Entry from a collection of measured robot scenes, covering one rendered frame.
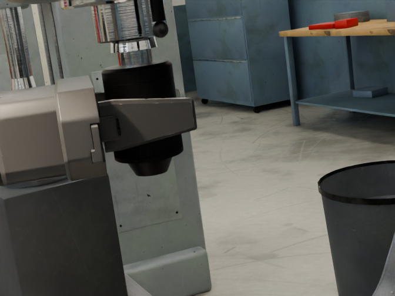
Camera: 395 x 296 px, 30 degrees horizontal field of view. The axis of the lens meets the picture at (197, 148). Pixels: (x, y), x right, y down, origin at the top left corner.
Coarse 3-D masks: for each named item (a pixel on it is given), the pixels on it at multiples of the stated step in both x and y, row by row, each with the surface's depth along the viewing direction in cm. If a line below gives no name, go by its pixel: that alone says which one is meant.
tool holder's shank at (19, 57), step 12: (0, 12) 79; (12, 12) 79; (12, 24) 79; (12, 36) 79; (24, 36) 80; (12, 48) 80; (24, 48) 80; (12, 60) 80; (24, 60) 80; (12, 72) 80; (24, 72) 80; (12, 84) 81; (24, 84) 80
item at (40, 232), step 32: (0, 192) 79; (32, 192) 77; (64, 192) 79; (96, 192) 81; (0, 224) 79; (32, 224) 78; (64, 224) 79; (96, 224) 81; (0, 256) 83; (32, 256) 78; (64, 256) 80; (96, 256) 82; (0, 288) 87; (32, 288) 78; (64, 288) 80; (96, 288) 82
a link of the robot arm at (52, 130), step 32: (0, 96) 46; (32, 96) 46; (64, 96) 44; (0, 128) 44; (32, 128) 44; (64, 128) 43; (96, 128) 43; (0, 160) 44; (32, 160) 44; (64, 160) 43; (96, 160) 43
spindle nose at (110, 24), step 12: (144, 0) 46; (96, 12) 47; (108, 12) 46; (120, 12) 46; (132, 12) 46; (144, 12) 46; (96, 24) 47; (108, 24) 46; (120, 24) 46; (132, 24) 46; (144, 24) 46; (96, 36) 48; (108, 36) 46; (120, 36) 46; (132, 36) 46; (144, 36) 46
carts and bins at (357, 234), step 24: (360, 168) 267; (384, 168) 267; (336, 192) 263; (360, 192) 268; (384, 192) 269; (336, 216) 237; (360, 216) 229; (384, 216) 225; (336, 240) 241; (360, 240) 232; (384, 240) 228; (336, 264) 246; (360, 264) 235; (384, 264) 230; (360, 288) 238
